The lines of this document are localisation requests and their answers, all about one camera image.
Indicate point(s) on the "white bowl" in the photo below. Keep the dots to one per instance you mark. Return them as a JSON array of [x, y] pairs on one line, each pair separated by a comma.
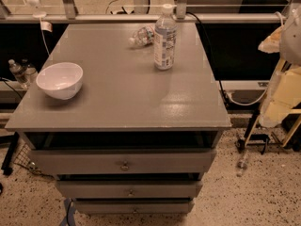
[[61, 80]]

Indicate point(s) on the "middle drawer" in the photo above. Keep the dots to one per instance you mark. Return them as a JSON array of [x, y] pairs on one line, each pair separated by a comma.
[[129, 189]]

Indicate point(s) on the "blue-label plastic bottle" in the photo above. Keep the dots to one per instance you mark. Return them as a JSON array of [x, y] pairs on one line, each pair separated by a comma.
[[165, 39]]

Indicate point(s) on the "top drawer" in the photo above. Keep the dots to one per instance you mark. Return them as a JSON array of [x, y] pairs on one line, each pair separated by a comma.
[[99, 162]]

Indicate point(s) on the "wire mesh basket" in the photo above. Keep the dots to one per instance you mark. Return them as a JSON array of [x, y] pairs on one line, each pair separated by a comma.
[[22, 159]]

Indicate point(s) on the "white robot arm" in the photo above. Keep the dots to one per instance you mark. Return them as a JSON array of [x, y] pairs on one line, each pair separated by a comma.
[[286, 39]]

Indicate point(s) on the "clear bottle on floor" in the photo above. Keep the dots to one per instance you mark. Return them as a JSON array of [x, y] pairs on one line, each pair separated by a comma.
[[242, 164]]

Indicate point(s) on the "black stand leg left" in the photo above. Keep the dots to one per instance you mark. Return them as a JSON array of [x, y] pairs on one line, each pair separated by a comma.
[[12, 142]]

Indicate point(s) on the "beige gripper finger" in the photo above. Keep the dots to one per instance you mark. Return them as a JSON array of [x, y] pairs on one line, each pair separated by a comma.
[[271, 43]]

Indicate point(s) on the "drawer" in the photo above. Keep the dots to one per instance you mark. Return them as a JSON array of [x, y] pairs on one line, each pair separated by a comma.
[[129, 189], [99, 162], [135, 206]]

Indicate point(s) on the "bottom drawer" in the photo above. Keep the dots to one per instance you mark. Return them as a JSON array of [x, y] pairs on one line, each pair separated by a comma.
[[135, 206]]

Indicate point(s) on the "water bottle on left ledge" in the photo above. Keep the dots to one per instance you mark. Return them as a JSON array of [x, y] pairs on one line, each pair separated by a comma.
[[18, 71]]

